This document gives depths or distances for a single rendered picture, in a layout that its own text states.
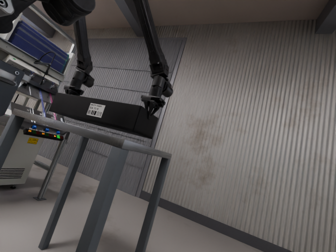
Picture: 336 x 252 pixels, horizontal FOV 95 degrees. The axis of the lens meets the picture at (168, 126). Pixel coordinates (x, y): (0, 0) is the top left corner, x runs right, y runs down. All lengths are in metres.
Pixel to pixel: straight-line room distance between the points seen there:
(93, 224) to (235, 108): 2.41
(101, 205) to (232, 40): 3.16
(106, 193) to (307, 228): 2.47
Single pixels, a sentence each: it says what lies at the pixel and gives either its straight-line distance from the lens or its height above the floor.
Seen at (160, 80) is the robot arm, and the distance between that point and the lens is 0.74.
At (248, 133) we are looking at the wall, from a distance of 2.55.
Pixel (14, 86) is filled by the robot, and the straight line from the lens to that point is 0.56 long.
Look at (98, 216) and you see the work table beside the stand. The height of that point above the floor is 0.57.
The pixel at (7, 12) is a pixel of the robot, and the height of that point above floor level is 0.96.
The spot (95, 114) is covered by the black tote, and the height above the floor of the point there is 0.88.
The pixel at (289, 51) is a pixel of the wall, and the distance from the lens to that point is 3.24.
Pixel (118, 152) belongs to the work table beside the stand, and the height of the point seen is 0.76.
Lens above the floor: 0.79
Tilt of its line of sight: 10 degrees up
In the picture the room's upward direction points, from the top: 16 degrees clockwise
